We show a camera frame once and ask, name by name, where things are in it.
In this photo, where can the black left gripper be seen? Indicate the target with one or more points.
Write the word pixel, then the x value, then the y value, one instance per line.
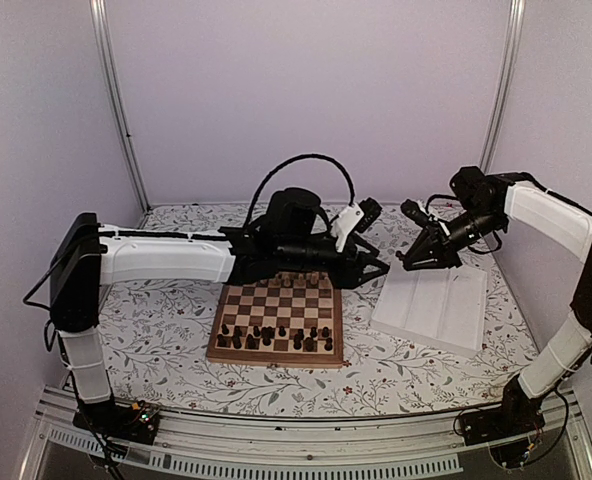
pixel 353 268

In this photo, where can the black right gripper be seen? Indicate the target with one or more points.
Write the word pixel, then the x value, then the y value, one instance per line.
pixel 440 247

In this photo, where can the white plastic compartment tray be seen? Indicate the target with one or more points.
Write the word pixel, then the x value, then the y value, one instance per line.
pixel 443 308

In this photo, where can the wooden chess board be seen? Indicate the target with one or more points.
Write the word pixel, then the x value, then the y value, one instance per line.
pixel 297 307

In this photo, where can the dark wooden king piece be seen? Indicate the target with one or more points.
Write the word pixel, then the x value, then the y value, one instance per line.
pixel 266 338

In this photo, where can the dark chess piece corner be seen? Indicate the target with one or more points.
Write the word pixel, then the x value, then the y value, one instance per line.
pixel 223 336

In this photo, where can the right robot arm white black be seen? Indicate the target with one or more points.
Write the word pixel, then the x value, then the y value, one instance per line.
pixel 490 204

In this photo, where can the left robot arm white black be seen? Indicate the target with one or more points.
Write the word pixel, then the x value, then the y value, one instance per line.
pixel 92 255

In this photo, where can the light pawn eight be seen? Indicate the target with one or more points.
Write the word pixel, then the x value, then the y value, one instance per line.
pixel 325 282

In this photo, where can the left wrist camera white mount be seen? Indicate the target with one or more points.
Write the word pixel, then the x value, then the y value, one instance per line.
pixel 355 218

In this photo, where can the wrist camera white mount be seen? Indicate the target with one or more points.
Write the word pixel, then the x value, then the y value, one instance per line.
pixel 423 215
pixel 355 218

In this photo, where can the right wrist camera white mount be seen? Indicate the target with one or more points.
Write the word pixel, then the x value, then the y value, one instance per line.
pixel 423 215

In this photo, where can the front aluminium rail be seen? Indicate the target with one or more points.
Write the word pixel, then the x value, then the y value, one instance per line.
pixel 207 445

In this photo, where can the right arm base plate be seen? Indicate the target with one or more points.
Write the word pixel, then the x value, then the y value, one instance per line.
pixel 512 440

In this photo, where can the right aluminium frame post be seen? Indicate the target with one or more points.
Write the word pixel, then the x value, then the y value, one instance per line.
pixel 509 58

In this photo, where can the aluminium frame post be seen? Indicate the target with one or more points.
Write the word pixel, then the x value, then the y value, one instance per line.
pixel 109 71
pixel 509 58

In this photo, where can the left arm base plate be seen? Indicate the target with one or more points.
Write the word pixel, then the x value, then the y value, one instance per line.
pixel 137 422

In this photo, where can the left aluminium frame post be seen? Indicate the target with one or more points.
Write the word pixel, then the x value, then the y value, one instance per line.
pixel 109 71

